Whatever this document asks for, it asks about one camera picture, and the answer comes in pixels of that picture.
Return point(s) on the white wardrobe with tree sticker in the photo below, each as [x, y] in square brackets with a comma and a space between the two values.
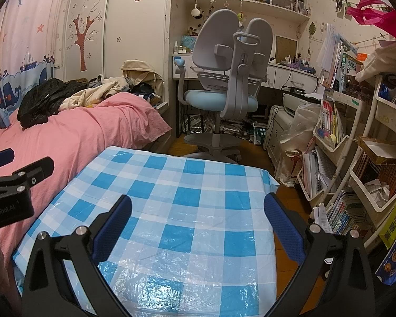
[118, 23]

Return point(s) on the pink bed blanket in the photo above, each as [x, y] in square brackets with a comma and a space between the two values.
[85, 128]

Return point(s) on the white rolling cart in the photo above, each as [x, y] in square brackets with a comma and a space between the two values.
[343, 152]

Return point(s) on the black jacket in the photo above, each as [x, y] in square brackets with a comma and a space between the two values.
[43, 102]

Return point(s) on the grey and blue desk chair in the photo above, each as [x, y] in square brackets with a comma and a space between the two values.
[224, 56]

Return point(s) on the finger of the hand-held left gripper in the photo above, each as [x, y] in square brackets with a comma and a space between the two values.
[39, 168]
[0, 159]

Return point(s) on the cream tote bag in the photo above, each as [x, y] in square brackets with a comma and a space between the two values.
[379, 59]

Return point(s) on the cardboard box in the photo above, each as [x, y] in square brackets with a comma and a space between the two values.
[379, 148]

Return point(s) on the white drawer cabinet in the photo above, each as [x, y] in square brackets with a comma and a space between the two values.
[274, 132]

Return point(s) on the upright stack of books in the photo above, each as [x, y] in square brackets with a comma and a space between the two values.
[340, 59]

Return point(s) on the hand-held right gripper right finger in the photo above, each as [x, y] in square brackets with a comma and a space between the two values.
[283, 224]

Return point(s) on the white printer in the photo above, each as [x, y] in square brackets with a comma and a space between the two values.
[300, 102]

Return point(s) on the beige hat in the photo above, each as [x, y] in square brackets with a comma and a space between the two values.
[142, 71]

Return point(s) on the blue tissue box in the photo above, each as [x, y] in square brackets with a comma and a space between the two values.
[188, 42]

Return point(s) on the pink curtain with whale print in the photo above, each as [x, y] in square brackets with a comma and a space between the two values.
[13, 72]

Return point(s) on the pink shopping bag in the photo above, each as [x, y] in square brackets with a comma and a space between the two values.
[376, 15]

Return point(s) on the white desk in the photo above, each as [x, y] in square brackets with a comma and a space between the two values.
[283, 76]

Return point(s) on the dark plaid clothing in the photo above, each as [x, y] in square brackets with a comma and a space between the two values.
[147, 93]

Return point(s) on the blue checked tablecloth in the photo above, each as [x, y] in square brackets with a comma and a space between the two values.
[184, 221]

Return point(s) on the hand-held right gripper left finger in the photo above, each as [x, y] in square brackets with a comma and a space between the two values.
[114, 224]

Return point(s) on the clear plastic bag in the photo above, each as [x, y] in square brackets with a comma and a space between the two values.
[298, 125]

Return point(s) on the beige clothes pile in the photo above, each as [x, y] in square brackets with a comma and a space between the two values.
[95, 92]

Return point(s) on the stack of magazines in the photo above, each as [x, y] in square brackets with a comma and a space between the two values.
[346, 211]

